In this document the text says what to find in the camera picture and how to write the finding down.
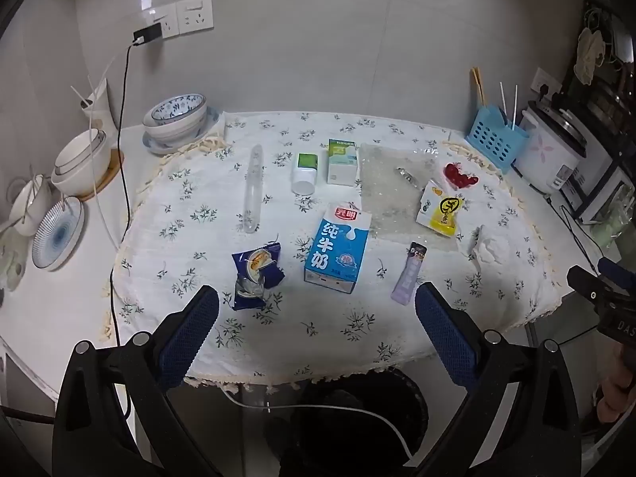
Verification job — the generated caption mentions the yellow snack packet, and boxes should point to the yellow snack packet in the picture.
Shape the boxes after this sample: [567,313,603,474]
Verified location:
[416,181,465,236]

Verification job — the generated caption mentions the black trash bin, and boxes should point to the black trash bin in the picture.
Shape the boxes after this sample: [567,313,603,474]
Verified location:
[263,368,430,477]

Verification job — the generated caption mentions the blue patterned bowls on plate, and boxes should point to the blue patterned bowls on plate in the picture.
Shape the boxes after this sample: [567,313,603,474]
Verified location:
[142,107,220,155]

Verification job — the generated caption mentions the small white bowl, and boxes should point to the small white bowl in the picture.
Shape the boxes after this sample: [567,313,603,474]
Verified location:
[54,128,107,176]

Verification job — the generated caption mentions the white mug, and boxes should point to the white mug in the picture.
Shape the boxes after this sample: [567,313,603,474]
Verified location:
[7,174,53,237]

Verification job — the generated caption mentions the white tissue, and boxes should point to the white tissue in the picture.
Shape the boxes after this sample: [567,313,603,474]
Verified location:
[469,226,510,264]

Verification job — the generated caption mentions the light green packet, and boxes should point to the light green packet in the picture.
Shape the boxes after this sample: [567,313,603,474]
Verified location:
[591,204,628,250]

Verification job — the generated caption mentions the white cup holder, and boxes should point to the white cup holder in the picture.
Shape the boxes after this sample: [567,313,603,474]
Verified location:
[79,79,117,130]

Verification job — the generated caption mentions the white rice cooker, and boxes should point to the white rice cooker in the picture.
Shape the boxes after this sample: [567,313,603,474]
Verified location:
[512,101,587,194]

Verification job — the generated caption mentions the white bottle green label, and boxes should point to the white bottle green label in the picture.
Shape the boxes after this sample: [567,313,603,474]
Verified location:
[291,152,319,196]

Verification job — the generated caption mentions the blue plastic utensil basket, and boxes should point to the blue plastic utensil basket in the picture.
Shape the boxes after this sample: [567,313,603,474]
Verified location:
[465,105,531,175]

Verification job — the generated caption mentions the black charger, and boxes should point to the black charger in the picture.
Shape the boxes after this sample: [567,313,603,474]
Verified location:
[132,23,164,47]

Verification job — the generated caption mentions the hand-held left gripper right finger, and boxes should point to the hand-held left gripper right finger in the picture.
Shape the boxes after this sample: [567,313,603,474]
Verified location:
[415,282,583,477]

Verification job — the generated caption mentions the blue striped plate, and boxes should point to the blue striped plate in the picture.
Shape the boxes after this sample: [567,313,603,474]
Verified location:
[32,196,85,271]

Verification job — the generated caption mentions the beige mesh bag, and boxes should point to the beige mesh bag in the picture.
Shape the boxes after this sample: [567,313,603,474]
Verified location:
[574,27,607,85]

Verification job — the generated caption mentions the white wall socket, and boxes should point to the white wall socket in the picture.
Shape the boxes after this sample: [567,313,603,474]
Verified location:
[144,2,178,39]
[178,0,214,35]

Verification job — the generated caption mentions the wall socket with plug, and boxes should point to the wall socket with plug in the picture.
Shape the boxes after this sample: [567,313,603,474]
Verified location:
[531,67,562,99]

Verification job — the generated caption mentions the blue milk carton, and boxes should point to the blue milk carton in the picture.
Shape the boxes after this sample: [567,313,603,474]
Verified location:
[303,202,373,295]

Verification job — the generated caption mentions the large white bowl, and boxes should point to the large white bowl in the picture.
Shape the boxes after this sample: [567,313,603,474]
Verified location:
[51,134,112,197]

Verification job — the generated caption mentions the clear plastic bag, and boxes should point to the clear plastic bag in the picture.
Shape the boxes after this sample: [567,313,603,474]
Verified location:
[359,143,460,254]

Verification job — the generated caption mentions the purple sachet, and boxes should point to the purple sachet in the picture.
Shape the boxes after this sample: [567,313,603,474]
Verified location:
[390,241,428,305]

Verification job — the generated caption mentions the white bowl blue rim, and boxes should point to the white bowl blue rim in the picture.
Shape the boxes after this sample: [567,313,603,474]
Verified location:
[143,104,209,141]

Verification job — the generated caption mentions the green white carton box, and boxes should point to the green white carton box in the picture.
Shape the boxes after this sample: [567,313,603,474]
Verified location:
[327,139,359,187]

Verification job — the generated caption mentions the person's right hand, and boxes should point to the person's right hand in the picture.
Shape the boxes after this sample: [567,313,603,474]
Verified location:
[597,345,636,424]

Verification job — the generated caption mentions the blue snack wrapper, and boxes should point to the blue snack wrapper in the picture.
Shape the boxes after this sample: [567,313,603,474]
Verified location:
[231,243,285,311]

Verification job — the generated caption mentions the wooden trivet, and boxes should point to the wooden trivet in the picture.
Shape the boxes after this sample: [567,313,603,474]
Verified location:
[79,149,125,203]

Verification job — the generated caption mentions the white floral tablecloth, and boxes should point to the white floral tablecloth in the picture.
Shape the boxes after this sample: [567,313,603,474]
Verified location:
[102,111,567,393]

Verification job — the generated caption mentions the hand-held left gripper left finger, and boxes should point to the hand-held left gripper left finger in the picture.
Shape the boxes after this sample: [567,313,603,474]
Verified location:
[52,285,220,477]

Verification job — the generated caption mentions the blue patterned bowl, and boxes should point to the blue patterned bowl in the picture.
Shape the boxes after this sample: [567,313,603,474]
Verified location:
[151,93,207,125]

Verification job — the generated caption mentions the black metal rack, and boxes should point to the black metal rack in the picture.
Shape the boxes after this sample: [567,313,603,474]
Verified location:
[576,0,636,160]

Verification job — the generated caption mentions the red wrapper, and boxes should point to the red wrapper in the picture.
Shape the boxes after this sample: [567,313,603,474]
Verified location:
[444,162,479,190]

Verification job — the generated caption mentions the clear plastic tube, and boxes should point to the clear plastic tube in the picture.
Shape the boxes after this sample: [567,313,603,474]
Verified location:
[242,145,264,234]

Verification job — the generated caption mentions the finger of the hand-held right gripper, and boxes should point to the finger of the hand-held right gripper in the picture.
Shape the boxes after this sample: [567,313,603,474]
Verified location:
[567,266,617,306]
[599,257,636,291]

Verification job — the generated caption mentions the black rice cooker cable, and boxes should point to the black rice cooker cable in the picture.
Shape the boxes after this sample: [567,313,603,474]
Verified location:
[544,194,613,279]

